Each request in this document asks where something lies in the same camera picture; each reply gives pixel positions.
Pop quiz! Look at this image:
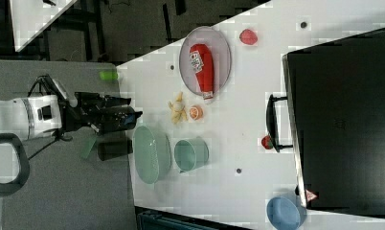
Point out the small green object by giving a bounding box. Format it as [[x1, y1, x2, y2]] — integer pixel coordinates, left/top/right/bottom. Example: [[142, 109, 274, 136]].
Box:
[[99, 71, 118, 81]]

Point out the grey round plate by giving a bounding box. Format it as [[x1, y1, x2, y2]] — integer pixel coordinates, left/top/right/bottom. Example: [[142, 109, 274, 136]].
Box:
[[179, 27, 232, 96]]

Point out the green slotted spatula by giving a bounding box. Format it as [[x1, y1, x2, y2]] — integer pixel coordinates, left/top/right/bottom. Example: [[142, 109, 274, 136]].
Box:
[[80, 135, 98, 159]]

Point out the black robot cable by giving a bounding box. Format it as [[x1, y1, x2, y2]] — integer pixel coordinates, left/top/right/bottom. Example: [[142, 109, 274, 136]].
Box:
[[27, 75, 74, 161]]

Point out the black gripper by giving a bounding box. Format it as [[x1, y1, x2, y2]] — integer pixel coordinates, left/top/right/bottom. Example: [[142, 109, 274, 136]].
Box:
[[61, 92, 143, 135]]

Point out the green mug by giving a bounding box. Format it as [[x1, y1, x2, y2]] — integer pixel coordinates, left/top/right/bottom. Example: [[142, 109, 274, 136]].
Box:
[[174, 137, 209, 173]]

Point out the peeled toy banana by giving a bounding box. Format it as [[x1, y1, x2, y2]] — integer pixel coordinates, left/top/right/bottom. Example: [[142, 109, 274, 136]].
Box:
[[168, 92, 188, 125]]

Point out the orange slice toy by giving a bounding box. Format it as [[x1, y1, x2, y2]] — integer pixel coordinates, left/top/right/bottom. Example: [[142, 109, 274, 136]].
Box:
[[190, 105, 203, 120]]

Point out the blue cup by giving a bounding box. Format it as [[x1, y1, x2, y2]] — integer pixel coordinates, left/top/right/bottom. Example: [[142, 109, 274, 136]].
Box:
[[266, 196, 306, 230]]

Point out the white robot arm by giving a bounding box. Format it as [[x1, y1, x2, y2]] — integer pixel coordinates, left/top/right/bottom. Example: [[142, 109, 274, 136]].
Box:
[[0, 92, 142, 141]]

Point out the black toaster oven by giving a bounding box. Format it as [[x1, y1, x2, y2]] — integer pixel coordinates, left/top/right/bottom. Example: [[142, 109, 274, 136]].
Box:
[[282, 28, 385, 219]]

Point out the green perforated colander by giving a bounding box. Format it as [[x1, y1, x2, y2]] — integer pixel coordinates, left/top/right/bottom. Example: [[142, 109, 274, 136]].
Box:
[[133, 126, 171, 184]]

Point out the red ketchup bottle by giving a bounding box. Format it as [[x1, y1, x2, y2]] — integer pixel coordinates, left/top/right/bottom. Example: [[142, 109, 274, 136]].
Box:
[[190, 43, 215, 104]]

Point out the small red toy strawberry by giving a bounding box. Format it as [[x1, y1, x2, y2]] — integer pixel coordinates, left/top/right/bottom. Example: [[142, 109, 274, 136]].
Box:
[[261, 135, 273, 150]]

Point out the black cylinder container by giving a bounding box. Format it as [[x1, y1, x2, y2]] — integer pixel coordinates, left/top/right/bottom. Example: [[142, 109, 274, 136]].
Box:
[[98, 140, 133, 161]]

